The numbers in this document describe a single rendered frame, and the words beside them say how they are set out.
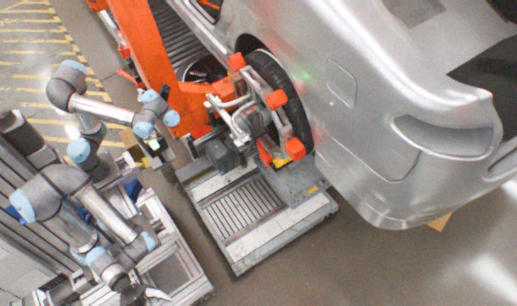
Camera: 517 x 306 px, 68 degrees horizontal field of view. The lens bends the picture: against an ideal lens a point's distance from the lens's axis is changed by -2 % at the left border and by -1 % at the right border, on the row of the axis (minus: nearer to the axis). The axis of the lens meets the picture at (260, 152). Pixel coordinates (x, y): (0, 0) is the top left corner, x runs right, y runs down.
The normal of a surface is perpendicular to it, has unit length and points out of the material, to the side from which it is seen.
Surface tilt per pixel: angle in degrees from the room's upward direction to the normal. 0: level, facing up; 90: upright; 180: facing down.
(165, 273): 0
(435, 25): 22
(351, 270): 0
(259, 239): 0
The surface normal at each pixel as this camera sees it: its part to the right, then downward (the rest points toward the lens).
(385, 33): -0.30, -0.26
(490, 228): -0.11, -0.59
